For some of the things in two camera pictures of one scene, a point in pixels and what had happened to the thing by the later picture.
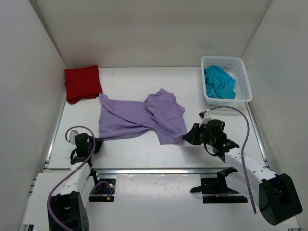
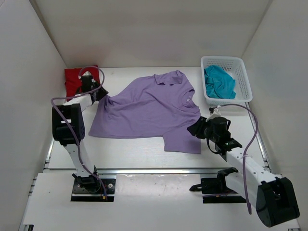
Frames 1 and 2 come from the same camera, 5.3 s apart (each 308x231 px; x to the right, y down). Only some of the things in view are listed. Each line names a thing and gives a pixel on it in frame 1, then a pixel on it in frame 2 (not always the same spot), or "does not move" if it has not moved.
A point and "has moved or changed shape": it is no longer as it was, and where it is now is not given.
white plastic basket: (225, 81) does not move
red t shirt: (82, 83) does not move
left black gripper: (98, 142) to (102, 92)
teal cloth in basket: (219, 83) does not move
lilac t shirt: (121, 117) has moved or changed shape
